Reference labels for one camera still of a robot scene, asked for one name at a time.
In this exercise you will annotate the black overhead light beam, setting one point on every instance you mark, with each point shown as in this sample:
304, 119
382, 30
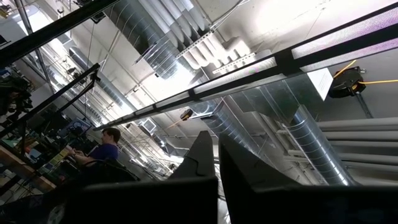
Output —
284, 62

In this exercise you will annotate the black office chair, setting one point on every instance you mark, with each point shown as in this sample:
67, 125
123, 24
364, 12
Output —
105, 174

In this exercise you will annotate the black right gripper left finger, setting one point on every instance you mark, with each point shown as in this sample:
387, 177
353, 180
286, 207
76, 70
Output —
174, 202

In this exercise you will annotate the person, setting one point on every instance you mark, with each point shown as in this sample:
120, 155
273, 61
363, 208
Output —
107, 151

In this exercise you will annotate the silver spiral air duct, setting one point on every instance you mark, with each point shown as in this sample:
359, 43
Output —
93, 71
317, 149
224, 124

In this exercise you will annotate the grey rectangular air duct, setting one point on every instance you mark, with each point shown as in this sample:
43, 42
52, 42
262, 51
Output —
273, 96

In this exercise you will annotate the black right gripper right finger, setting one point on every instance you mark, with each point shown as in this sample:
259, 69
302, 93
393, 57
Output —
280, 205

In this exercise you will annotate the thin black pole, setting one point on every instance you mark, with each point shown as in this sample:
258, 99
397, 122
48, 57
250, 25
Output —
62, 91

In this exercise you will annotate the black frame beam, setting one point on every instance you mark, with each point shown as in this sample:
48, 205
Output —
46, 33

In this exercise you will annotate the large silver round duct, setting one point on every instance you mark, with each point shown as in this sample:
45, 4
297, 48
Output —
146, 34

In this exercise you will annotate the grey ceiling pipe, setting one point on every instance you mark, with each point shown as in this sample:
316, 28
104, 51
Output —
367, 124
367, 135

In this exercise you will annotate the white ceiling vent unit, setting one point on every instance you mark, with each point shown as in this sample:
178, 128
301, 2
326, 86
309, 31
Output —
149, 126

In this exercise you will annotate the wooden desk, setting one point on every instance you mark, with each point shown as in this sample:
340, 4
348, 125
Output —
18, 168

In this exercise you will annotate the computer monitor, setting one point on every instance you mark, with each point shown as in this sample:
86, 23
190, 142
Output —
76, 127

